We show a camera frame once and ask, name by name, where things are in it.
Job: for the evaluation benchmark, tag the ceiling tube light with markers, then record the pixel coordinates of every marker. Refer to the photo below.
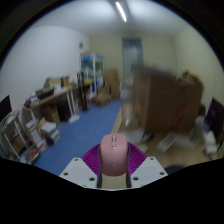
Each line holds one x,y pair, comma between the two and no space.
121,11

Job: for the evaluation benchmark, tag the grey door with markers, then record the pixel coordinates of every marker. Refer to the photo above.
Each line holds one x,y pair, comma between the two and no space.
132,60

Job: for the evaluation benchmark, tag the open cardboard box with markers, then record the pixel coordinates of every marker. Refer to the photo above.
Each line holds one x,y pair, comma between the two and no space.
101,99

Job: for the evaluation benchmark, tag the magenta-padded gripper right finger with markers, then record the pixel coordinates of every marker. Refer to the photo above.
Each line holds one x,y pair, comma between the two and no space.
150,171

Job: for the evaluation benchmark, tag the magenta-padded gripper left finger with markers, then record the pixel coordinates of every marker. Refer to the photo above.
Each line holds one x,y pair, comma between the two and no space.
75,171

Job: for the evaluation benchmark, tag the white calculator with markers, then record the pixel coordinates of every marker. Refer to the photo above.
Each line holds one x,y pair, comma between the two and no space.
165,142

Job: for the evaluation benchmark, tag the large brown cardboard box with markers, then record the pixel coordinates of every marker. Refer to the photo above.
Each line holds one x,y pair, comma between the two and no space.
163,100

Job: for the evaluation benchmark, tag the stacked brown cardboard boxes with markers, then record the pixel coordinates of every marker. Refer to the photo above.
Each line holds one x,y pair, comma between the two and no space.
112,83

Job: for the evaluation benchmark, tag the round wall clock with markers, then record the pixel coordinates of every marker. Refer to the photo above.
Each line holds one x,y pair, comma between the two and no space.
81,44

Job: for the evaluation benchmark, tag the stack of books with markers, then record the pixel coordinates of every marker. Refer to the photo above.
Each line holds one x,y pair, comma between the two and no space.
50,131

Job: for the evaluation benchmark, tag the blue white glass-door cabinet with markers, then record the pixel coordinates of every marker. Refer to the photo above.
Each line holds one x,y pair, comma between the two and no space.
90,70

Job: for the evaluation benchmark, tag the pink computer mouse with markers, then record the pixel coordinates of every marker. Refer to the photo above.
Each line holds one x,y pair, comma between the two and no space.
114,156

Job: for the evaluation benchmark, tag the long wooden side desk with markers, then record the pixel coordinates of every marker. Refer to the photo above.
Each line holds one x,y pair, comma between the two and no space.
50,98

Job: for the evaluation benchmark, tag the shelf unit with books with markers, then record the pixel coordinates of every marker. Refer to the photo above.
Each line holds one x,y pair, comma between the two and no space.
16,140

